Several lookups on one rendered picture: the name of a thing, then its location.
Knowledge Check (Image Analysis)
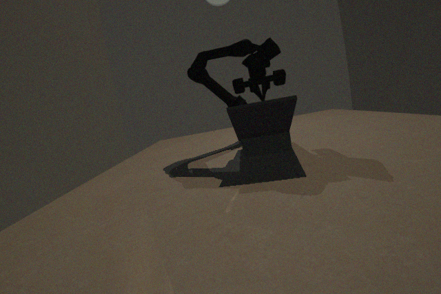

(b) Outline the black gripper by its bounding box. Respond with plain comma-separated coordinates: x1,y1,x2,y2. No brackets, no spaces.
232,69,286,101

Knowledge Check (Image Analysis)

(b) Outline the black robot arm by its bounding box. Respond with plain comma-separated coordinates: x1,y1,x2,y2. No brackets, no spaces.
187,38,281,107

